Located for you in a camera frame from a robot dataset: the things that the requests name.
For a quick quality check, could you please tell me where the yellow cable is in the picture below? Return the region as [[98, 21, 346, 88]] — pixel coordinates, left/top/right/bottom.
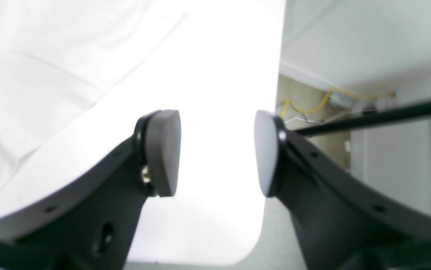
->
[[280, 85, 395, 117]]

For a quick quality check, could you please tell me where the white printed T-shirt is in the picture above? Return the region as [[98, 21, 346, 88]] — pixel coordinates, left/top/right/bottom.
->
[[0, 0, 190, 205]]

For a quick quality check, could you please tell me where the black bar under table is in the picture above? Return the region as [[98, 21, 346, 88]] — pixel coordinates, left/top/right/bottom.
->
[[292, 100, 431, 137]]

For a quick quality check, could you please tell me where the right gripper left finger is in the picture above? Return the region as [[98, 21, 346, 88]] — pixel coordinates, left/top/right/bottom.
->
[[0, 110, 181, 270]]

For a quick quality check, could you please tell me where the white cable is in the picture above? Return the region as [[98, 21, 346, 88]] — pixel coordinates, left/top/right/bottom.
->
[[282, 112, 351, 125]]

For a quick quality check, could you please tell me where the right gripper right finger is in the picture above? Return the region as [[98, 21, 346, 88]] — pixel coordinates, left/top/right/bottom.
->
[[254, 111, 431, 270]]

